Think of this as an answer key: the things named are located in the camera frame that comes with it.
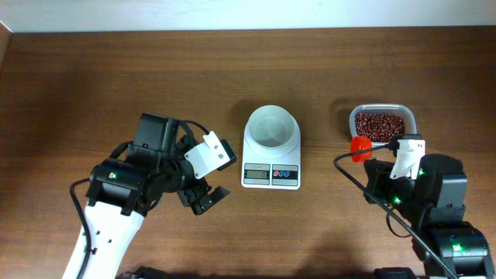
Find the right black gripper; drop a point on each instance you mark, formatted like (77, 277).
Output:
(377, 170)

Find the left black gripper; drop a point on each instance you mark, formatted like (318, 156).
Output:
(191, 198)

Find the orange plastic measuring scoop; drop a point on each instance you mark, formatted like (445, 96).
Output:
(360, 143)

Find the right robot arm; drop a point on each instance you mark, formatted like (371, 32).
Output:
(433, 203)

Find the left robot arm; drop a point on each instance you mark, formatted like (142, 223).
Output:
(163, 158)

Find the white digital kitchen scale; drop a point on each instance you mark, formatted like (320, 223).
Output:
(278, 173)

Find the red adzuki beans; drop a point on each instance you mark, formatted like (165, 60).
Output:
(379, 128)

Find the clear plastic container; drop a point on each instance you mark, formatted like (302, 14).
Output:
(399, 110)

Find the white round bowl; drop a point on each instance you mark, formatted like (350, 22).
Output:
(271, 131)

